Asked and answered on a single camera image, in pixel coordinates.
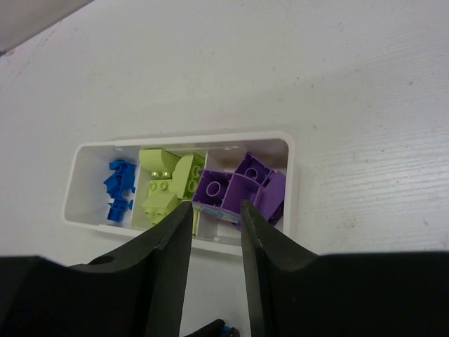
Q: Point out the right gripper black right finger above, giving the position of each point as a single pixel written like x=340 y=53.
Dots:
x=292 y=291

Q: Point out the lime curved lego brick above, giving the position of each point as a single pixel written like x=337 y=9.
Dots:
x=186 y=175

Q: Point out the purple round lego piece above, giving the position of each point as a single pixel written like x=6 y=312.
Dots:
x=219 y=194

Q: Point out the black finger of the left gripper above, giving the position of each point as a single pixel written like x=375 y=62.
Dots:
x=212 y=329

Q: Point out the lime quarter-round lego brick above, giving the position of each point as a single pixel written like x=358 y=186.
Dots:
x=195 y=222

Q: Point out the small blue lego brick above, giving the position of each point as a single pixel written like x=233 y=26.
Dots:
x=117 y=209
x=229 y=332

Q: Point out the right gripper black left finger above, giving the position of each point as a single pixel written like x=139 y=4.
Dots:
x=137 y=289

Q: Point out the white three-compartment tray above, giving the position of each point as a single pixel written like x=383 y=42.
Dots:
x=87 y=203

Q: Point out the large blue arch lego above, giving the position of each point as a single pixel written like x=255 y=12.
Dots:
x=122 y=178

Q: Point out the purple curved lego brick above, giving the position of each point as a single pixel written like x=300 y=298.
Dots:
x=269 y=199

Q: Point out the lime curved lego slope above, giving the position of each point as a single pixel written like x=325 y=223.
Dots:
x=158 y=160

